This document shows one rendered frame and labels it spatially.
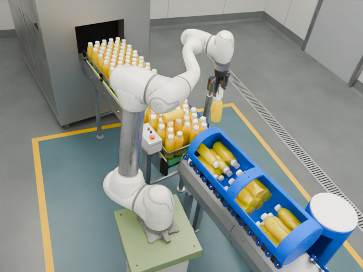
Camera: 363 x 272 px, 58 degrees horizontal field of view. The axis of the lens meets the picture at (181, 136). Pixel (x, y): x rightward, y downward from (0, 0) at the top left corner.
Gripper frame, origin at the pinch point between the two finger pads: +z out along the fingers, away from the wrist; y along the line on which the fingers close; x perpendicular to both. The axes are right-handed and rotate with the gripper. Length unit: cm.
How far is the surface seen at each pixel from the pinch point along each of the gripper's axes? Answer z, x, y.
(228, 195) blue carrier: 32, -43, -27
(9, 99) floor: 152, 264, -93
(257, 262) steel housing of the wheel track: 53, -77, -33
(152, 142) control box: 34, 17, -38
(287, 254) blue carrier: 26, -86, -30
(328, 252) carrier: 65, -98, 10
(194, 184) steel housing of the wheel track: 58, -14, -27
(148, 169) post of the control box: 69, 23, -41
